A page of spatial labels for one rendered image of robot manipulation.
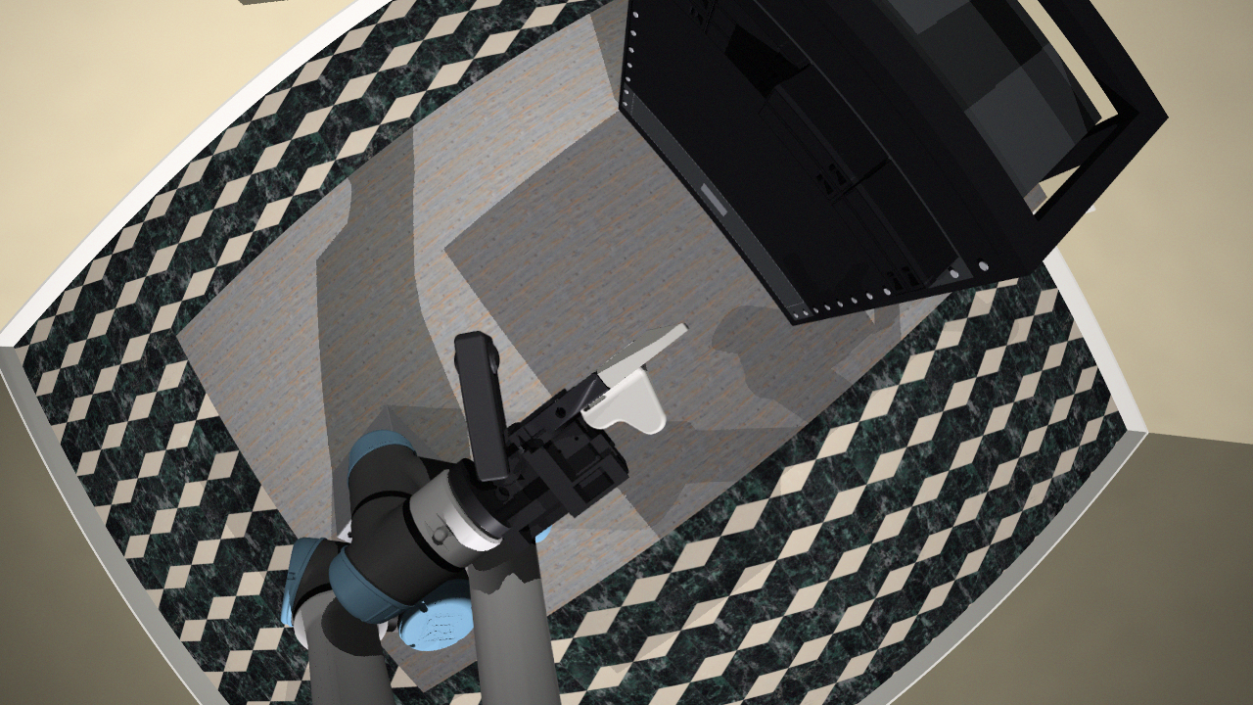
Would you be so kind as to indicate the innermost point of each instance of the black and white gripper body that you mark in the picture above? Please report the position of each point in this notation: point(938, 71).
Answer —
point(578, 467)

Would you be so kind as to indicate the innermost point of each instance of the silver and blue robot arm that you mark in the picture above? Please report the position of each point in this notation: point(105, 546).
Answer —
point(390, 565)

